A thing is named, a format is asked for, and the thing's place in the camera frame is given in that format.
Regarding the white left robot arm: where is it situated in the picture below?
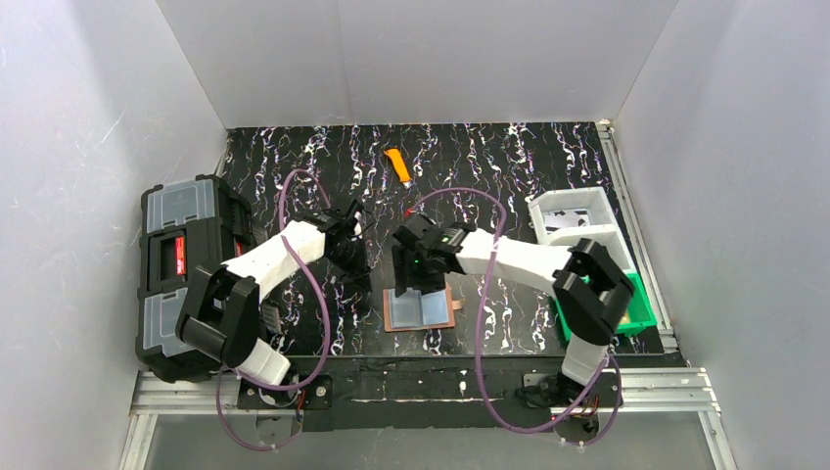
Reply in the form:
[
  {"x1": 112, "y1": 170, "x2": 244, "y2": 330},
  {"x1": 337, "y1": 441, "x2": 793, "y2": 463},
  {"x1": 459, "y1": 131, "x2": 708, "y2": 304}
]
[{"x1": 175, "y1": 199, "x2": 371, "y2": 392}]

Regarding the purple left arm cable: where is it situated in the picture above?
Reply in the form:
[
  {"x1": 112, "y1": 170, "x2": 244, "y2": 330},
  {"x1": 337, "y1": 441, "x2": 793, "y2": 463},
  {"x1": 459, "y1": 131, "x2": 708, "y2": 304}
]
[{"x1": 214, "y1": 168, "x2": 335, "y2": 452}]

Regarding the orange utility knife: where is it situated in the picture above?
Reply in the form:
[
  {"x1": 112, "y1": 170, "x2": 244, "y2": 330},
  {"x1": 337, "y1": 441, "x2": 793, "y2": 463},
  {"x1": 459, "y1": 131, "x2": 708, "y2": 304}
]
[{"x1": 384, "y1": 148, "x2": 412, "y2": 188}]

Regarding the white plastic bin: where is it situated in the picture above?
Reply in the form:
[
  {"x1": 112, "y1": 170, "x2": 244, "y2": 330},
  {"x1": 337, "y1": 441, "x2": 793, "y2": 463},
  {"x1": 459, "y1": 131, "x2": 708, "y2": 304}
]
[{"x1": 528, "y1": 186, "x2": 636, "y2": 273}]

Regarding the black toolbox with clear lids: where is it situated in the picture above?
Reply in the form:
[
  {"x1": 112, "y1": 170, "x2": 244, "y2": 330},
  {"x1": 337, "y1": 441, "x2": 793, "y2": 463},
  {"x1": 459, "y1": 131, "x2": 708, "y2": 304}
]
[{"x1": 135, "y1": 174, "x2": 261, "y2": 383}]

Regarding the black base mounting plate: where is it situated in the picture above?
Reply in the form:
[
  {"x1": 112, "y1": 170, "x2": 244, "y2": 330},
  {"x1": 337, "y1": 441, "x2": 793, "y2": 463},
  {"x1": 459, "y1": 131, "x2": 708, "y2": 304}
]
[{"x1": 236, "y1": 354, "x2": 601, "y2": 435}]

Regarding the white credit card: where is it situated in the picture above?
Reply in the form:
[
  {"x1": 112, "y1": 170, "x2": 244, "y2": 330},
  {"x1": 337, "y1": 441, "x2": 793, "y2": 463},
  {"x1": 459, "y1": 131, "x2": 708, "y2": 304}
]
[{"x1": 544, "y1": 210, "x2": 590, "y2": 232}]

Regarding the aluminium frame rail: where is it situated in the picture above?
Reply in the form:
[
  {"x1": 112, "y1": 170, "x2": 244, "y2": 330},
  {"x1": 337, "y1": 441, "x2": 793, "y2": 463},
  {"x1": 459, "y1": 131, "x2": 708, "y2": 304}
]
[{"x1": 120, "y1": 367, "x2": 737, "y2": 469}]

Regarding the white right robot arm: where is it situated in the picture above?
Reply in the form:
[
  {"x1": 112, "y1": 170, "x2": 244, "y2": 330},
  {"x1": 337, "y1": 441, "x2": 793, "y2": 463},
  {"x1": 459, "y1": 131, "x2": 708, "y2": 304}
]
[{"x1": 392, "y1": 213, "x2": 635, "y2": 385}]

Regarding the green plastic bin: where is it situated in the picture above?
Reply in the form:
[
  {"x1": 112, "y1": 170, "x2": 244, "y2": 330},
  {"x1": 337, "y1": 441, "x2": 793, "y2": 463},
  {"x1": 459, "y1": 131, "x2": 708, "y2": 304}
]
[{"x1": 549, "y1": 271, "x2": 657, "y2": 344}]

